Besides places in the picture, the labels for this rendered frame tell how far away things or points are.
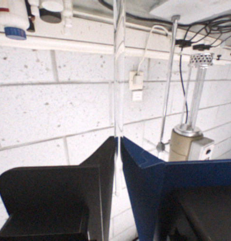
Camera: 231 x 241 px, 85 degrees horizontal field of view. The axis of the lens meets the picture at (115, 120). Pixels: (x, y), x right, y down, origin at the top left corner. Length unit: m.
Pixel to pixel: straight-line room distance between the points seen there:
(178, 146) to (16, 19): 0.56
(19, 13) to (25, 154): 0.46
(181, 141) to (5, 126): 0.61
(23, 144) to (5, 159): 0.08
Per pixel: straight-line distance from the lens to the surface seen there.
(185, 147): 0.50
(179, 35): 0.74
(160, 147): 0.62
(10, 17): 0.41
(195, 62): 0.47
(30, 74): 0.55
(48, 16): 0.45
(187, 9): 0.56
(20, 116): 0.57
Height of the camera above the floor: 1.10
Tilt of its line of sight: 19 degrees up
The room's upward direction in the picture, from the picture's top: 180 degrees clockwise
